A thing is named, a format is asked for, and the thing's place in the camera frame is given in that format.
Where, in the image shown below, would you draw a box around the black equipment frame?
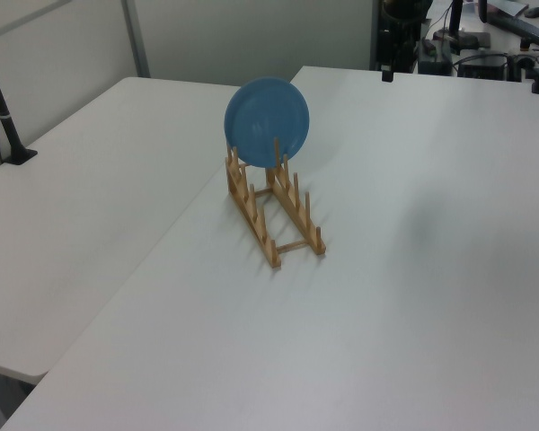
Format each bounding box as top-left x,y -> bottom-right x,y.
376,0 -> 433,73

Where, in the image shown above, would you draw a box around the wooden plate rack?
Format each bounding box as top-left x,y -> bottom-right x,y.
224,136 -> 328,270

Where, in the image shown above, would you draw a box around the blue round plate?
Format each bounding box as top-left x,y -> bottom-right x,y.
224,76 -> 311,170

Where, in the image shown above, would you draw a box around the grey metal partition post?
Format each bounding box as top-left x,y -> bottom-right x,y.
119,0 -> 152,78

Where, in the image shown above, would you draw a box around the black camera pole with base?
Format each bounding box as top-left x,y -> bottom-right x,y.
0,35 -> 40,168

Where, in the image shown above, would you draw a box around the black monitor stand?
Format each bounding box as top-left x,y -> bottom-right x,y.
433,0 -> 481,51

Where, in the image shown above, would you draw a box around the black box device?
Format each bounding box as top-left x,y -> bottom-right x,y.
456,53 -> 509,82

